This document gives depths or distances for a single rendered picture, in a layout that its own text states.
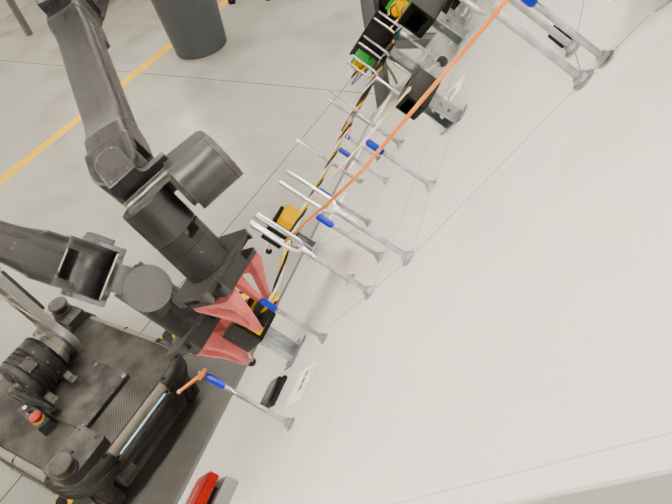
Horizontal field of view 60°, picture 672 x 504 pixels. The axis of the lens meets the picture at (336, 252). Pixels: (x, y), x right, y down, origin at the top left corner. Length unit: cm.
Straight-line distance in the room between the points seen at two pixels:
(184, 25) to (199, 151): 369
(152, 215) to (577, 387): 47
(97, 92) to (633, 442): 70
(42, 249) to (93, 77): 23
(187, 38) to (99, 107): 358
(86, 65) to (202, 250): 32
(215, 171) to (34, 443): 156
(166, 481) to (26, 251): 139
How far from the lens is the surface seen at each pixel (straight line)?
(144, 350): 208
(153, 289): 73
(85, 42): 89
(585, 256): 32
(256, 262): 68
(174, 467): 208
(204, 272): 65
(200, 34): 434
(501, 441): 29
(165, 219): 63
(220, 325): 82
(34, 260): 78
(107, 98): 78
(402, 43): 155
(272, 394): 72
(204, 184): 63
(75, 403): 205
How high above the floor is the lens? 170
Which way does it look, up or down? 44 degrees down
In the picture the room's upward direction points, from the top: 15 degrees counter-clockwise
